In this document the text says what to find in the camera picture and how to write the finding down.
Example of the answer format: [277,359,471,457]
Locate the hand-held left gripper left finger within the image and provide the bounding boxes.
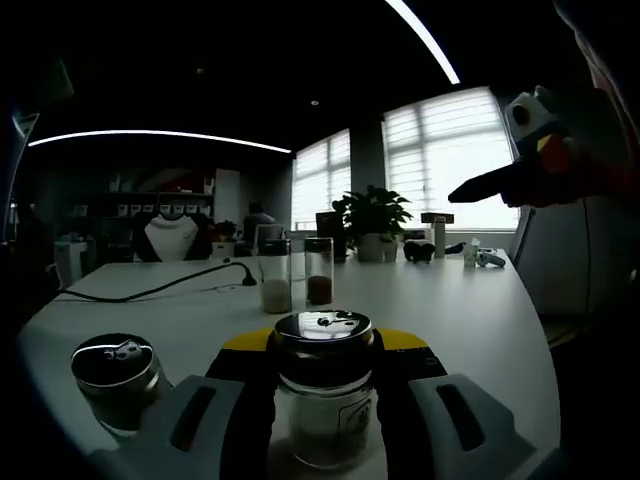
[87,327,277,480]

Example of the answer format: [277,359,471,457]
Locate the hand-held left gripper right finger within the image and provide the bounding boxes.
[372,327,567,480]

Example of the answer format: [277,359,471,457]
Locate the short glass seasoning bottle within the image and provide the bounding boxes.
[69,333,174,441]
[272,309,376,470]

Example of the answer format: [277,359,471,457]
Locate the tall white-filled seasoning bottle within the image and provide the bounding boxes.
[258,238,294,314]

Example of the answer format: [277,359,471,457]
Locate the tall brown-filled seasoning bottle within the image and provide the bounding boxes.
[304,237,335,306]

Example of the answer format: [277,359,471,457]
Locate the black headphones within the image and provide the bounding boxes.
[403,240,436,264]

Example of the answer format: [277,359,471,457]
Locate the large green potted plant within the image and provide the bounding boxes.
[332,185,414,262]

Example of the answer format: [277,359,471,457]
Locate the white ceiling light strip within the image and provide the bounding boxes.
[28,130,291,154]
[384,0,461,86]

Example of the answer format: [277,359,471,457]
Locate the brown cardboard box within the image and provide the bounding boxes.
[315,210,346,261]

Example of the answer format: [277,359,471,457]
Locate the black and white office chair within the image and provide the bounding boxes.
[132,212,214,264]

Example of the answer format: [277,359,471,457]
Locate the shelf of white storage bins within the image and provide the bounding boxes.
[74,172,216,221]

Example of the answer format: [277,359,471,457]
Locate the black power cable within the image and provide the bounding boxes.
[54,259,259,304]

